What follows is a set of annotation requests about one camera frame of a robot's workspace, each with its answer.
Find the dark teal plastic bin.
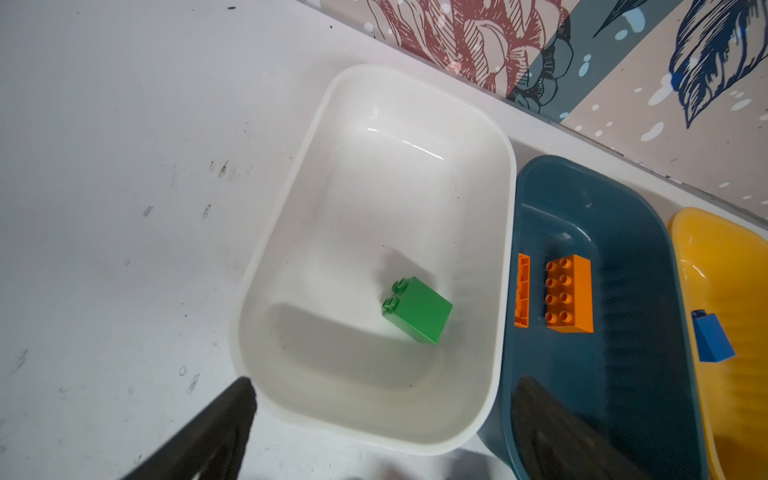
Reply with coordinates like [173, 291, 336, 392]
[479, 155, 708, 479]

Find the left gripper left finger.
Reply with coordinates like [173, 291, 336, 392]
[126, 376, 257, 479]

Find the small blue lego brick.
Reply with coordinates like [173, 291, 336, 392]
[691, 309, 736, 363]

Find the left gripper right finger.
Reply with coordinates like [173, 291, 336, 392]
[511, 376, 649, 479]

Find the orange lego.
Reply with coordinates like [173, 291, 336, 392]
[545, 255, 594, 334]

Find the orange lego brick vertical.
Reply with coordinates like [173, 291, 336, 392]
[514, 253, 531, 328]

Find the yellow plastic bin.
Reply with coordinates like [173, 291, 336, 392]
[669, 208, 767, 479]

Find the green lego brick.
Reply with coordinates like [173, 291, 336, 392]
[381, 277, 453, 345]

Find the white plastic bin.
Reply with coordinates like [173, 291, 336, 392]
[230, 64, 517, 455]

